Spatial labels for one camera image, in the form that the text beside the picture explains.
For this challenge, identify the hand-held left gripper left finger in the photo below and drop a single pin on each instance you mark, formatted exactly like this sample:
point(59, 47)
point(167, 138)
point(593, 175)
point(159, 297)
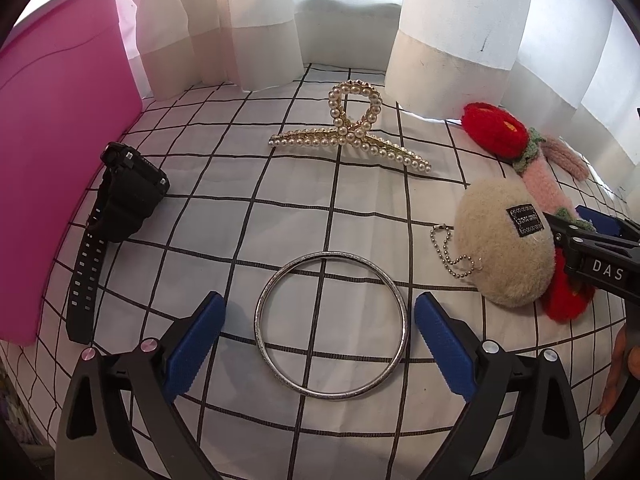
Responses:
point(192, 350)

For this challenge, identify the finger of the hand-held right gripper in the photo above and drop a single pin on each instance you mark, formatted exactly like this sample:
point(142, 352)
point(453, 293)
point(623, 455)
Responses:
point(597, 221)
point(605, 265)

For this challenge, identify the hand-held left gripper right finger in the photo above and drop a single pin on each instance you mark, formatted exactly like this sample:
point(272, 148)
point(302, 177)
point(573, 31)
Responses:
point(445, 347)

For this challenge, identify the silver metal bangle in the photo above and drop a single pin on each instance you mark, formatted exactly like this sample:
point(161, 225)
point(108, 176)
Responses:
point(257, 325)

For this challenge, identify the black digital wristwatch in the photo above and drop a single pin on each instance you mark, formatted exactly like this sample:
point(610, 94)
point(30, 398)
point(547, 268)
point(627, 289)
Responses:
point(127, 190)

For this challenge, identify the pink plastic tub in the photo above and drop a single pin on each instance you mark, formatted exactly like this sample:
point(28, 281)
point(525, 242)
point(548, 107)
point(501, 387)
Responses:
point(60, 160)

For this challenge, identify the pearl hair claw clip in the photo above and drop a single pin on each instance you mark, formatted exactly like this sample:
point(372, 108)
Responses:
point(345, 135)

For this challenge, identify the person's right hand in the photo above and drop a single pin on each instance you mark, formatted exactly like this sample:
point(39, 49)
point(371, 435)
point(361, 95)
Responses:
point(616, 375)

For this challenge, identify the white curtain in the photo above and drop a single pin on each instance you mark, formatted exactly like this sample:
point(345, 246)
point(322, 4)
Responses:
point(450, 35)

